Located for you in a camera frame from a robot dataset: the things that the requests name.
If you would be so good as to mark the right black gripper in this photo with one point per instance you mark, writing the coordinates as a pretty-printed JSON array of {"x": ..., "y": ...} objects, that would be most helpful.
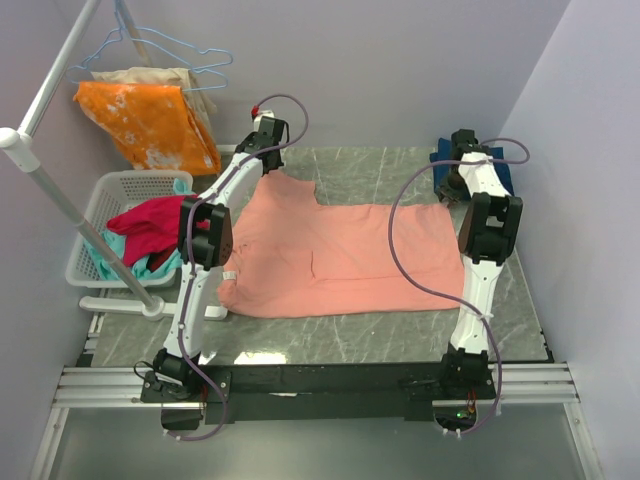
[{"x": 453, "y": 195}]

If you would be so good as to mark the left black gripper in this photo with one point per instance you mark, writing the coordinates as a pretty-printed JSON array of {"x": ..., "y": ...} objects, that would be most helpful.
[{"x": 280, "y": 161}]

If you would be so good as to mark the salmon pink t shirt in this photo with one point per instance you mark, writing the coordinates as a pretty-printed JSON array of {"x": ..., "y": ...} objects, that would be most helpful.
[{"x": 293, "y": 257}]

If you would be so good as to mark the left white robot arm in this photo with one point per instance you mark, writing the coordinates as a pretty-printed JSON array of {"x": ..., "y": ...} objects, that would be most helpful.
[{"x": 205, "y": 244}]

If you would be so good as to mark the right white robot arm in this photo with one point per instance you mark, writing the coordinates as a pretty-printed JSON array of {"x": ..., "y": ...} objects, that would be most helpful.
[{"x": 486, "y": 240}]

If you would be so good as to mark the beige cloth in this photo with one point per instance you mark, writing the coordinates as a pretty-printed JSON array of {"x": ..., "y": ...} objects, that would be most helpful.
[{"x": 197, "y": 99}]

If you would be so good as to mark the orange white cloth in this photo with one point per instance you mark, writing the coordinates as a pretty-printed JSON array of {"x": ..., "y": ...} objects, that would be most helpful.
[{"x": 152, "y": 126}]

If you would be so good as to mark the magenta t shirt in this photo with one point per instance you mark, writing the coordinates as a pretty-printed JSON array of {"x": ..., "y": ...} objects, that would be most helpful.
[{"x": 150, "y": 231}]

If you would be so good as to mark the white laundry basket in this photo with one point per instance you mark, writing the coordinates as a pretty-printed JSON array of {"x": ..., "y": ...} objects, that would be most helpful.
[{"x": 114, "y": 194}]

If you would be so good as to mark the teal t shirt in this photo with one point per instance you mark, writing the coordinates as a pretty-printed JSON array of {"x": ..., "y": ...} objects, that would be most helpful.
[{"x": 145, "y": 275}]

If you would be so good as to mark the wooden stick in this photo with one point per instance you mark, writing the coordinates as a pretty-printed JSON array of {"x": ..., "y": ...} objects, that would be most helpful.
[{"x": 133, "y": 33}]

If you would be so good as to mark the white clothes rack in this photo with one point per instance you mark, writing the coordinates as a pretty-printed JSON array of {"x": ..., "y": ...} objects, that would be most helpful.
[{"x": 35, "y": 237}]

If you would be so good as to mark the black base beam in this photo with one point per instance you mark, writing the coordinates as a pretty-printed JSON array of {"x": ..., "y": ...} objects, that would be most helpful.
[{"x": 324, "y": 391}]

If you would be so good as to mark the blue wire hanger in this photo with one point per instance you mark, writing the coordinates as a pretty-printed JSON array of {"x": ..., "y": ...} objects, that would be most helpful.
[
  {"x": 77, "y": 73},
  {"x": 184, "y": 54}
]

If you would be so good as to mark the aluminium rail frame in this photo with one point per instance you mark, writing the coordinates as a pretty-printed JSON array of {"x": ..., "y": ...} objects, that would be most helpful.
[{"x": 106, "y": 387}]

